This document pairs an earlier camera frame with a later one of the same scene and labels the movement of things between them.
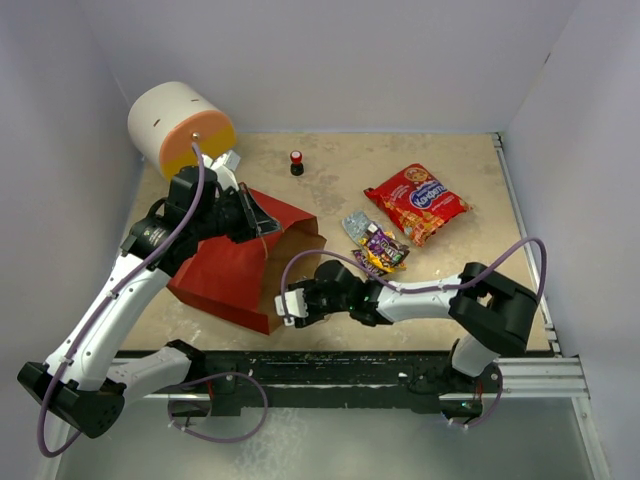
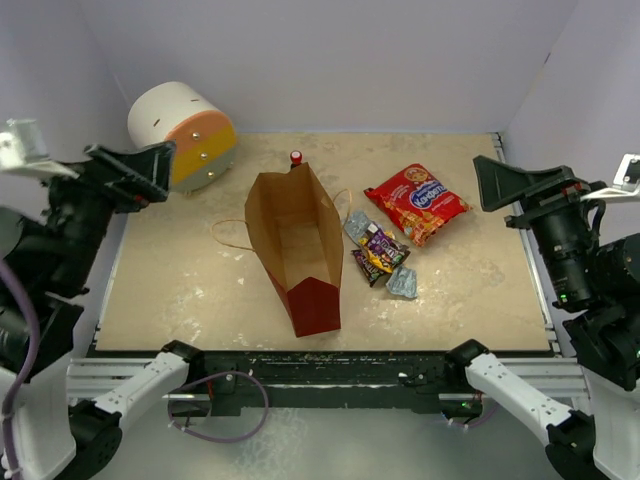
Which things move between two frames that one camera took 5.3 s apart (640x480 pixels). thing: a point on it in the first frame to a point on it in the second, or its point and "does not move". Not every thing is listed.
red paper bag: [241, 279] to [297, 229]
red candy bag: [417, 202] does not move
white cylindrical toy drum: [165, 119] does not move
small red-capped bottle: [296, 167] does not move
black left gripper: [261, 222] to [145, 173]
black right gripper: [313, 317] to [499, 182]
